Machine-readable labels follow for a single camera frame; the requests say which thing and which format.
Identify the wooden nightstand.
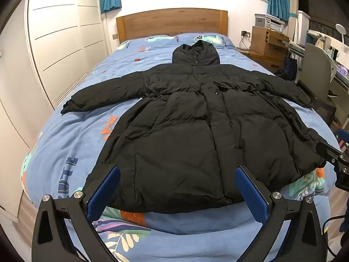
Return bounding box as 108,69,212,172
240,26,290,71

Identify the white printer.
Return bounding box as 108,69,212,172
254,13,285,30

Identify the black puffer coat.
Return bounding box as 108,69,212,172
60,40,328,215

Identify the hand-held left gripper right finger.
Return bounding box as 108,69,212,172
235,166,327,262

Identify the white desk lamp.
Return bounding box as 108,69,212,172
335,23,348,44

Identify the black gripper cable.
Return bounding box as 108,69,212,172
322,215,349,255

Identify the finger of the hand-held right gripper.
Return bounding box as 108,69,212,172
316,140,349,191

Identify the dark bag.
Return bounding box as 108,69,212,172
275,55,298,82

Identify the white wardrobe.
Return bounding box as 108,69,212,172
24,0,120,110

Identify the grey chair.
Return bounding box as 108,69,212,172
296,43,339,107

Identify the bed with blue patterned duvet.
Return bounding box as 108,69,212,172
20,33,342,262

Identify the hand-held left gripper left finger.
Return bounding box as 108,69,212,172
32,166,121,262

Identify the wooden headboard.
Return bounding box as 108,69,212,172
116,9,228,44

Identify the black charger cable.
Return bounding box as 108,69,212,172
239,35,269,56

